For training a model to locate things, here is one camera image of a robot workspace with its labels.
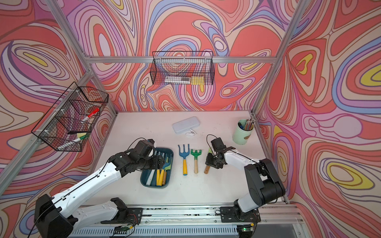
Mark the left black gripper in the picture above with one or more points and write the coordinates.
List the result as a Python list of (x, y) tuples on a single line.
[(158, 162)]

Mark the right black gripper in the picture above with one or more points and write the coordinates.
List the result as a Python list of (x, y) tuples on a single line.
[(209, 162)]

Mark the lime rake wooden handle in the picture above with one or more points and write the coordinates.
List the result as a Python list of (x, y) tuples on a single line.
[(207, 168)]

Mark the green rake wooden handle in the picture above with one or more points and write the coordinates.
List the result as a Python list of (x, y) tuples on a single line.
[(196, 154)]

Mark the blue rake yellow handle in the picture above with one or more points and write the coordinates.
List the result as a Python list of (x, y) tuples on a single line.
[(184, 154)]

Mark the light blue rake pale handle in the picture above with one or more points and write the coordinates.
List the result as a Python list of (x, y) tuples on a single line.
[(150, 178)]

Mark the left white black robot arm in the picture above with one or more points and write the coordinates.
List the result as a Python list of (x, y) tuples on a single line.
[(59, 215)]

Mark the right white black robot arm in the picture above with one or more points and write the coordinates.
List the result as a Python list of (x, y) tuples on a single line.
[(264, 183)]

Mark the teal storage box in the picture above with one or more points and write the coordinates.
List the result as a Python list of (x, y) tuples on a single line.
[(164, 154)]

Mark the green pencil cup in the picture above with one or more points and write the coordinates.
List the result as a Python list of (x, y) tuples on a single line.
[(241, 136)]

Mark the white pencil case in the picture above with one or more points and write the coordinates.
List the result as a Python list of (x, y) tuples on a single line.
[(185, 125)]

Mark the coloured pencils bunch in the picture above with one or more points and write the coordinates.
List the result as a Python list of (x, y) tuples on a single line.
[(249, 125)]

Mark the green white marker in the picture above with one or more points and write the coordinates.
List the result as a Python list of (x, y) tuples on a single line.
[(71, 142)]

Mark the red marker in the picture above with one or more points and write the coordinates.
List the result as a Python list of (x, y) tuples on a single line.
[(95, 112)]

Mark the yellow eraser in basket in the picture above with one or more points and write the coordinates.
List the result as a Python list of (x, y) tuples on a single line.
[(197, 80)]

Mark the yellow handled tool in box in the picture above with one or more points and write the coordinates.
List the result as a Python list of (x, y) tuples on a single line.
[(160, 175)]

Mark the wooden handled tool in box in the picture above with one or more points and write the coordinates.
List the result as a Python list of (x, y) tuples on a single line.
[(166, 169)]

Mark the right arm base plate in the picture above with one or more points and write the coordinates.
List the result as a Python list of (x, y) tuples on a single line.
[(233, 214)]

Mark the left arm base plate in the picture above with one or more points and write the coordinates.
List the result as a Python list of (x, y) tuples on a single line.
[(124, 214)]

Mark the black wire basket left wall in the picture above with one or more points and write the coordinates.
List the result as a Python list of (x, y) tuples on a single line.
[(65, 125)]

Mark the black wire basket wall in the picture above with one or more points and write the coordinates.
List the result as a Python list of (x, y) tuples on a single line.
[(177, 67), (65, 125)]

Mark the black wire basket back wall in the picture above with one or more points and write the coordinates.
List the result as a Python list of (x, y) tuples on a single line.
[(177, 67)]

